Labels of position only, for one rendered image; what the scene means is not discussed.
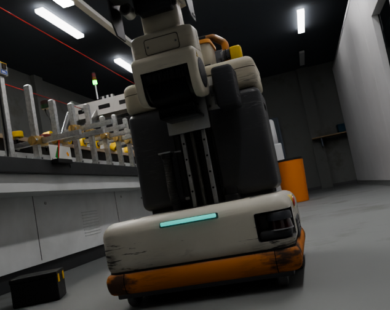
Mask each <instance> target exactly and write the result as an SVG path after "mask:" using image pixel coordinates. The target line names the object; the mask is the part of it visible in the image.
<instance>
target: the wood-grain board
mask: <svg viewBox="0 0 390 310"><path fill-rule="evenodd" d="M0 138H2V139H3V136H2V133H0ZM19 141H24V142H26V141H28V137H23V138H19ZM63 146H66V147H70V148H73V149H74V145H72V144H68V145H63ZM81 149H82V150H87V151H90V147H87V146H81ZM97 152H101V153H105V150H104V149H99V148H97ZM122 153H123V152H122ZM111 154H117V151H115V152H114V151H112V150H111ZM123 156H129V154H128V153H123Z"/></svg>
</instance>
